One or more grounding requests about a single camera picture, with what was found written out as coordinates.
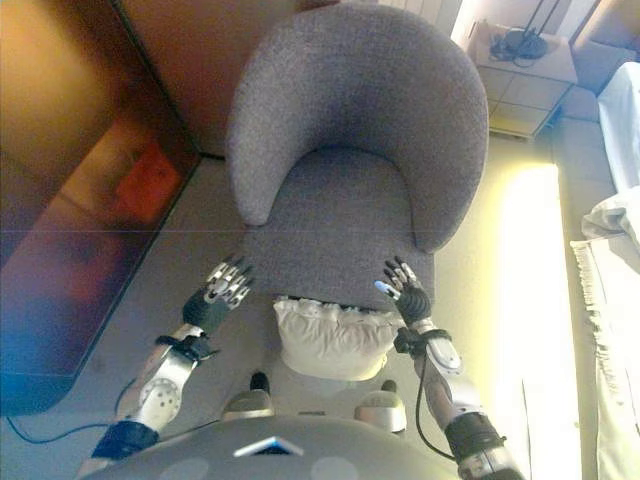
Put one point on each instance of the white fringed cushion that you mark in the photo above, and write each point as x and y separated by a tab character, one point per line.
335	345

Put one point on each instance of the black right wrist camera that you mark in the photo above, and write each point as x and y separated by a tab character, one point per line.
407	341

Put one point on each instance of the beige sofa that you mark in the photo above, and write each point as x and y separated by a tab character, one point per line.
580	150

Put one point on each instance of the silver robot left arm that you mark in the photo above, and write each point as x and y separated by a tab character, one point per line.
160	390

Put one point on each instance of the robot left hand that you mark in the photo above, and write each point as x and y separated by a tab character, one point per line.
210	305

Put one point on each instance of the beige cube shelf box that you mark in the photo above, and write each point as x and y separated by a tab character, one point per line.
520	95

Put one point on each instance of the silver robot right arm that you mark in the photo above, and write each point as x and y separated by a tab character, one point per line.
460	390

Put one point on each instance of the white fringed throw blanket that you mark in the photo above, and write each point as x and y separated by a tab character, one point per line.
610	325

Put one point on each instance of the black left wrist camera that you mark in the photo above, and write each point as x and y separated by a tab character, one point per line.
202	347

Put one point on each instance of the grey robot torso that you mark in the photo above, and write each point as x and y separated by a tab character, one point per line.
250	460

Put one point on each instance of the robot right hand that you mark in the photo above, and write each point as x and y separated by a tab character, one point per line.
412	302

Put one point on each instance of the white crumpled sheet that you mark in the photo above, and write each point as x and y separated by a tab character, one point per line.
620	150

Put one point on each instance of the silver robot right leg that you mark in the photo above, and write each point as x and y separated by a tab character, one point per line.
380	410

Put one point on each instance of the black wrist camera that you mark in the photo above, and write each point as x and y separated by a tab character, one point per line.
407	341
202	347

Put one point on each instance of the grey fabric armchair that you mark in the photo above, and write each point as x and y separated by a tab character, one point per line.
350	100

